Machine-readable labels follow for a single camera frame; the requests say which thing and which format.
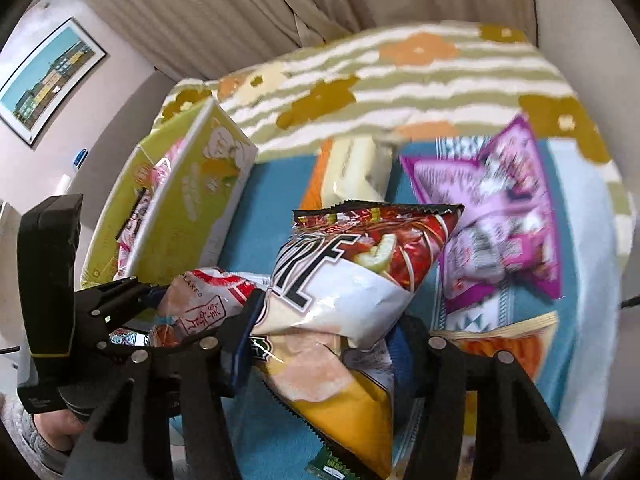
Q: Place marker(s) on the person's left hand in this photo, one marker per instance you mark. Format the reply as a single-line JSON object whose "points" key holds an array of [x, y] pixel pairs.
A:
{"points": [[62, 430]]}

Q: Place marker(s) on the framed houses picture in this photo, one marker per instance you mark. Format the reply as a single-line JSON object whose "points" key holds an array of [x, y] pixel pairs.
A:
{"points": [[45, 80]]}

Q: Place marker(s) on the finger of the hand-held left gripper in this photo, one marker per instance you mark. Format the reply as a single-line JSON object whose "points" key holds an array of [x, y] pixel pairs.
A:
{"points": [[117, 297]]}

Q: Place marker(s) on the beige curtain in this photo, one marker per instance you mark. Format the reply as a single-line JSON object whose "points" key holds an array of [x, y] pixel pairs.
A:
{"points": [[225, 15]]}

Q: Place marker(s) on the green cardboard box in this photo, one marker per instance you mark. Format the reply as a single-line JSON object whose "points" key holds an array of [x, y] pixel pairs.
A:
{"points": [[200, 195]]}

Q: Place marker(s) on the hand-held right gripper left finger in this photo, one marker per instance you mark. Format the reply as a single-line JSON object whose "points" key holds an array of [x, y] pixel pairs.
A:
{"points": [[241, 365]]}

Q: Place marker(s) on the green snack packet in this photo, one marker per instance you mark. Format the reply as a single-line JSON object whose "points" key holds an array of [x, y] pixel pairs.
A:
{"points": [[330, 467]]}

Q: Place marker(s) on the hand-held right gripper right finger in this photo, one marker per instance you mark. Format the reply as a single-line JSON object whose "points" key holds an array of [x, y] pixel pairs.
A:
{"points": [[415, 360]]}

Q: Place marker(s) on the red white shrimp chip packet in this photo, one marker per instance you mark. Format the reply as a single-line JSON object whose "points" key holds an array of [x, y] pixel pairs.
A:
{"points": [[200, 300]]}

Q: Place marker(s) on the blue patterned tablecloth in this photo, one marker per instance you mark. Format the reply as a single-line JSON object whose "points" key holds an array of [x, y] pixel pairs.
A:
{"points": [[280, 185]]}

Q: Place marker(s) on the orange cream snack packet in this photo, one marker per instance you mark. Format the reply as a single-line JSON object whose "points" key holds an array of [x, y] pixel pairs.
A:
{"points": [[350, 170]]}

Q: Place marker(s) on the red white yellow chip bag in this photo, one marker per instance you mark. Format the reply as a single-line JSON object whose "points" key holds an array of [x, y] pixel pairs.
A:
{"points": [[340, 300]]}

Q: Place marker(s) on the purple snack packet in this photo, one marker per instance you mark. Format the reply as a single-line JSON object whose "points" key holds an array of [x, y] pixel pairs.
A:
{"points": [[500, 200]]}

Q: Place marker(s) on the blue white small device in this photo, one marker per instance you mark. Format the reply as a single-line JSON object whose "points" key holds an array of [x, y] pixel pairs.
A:
{"points": [[80, 156]]}

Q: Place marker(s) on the person's left forearm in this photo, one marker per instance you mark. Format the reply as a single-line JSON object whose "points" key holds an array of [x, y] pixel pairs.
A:
{"points": [[27, 440]]}

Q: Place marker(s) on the floral striped blanket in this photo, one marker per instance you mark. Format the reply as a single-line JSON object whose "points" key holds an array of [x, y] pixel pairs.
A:
{"points": [[400, 90]]}

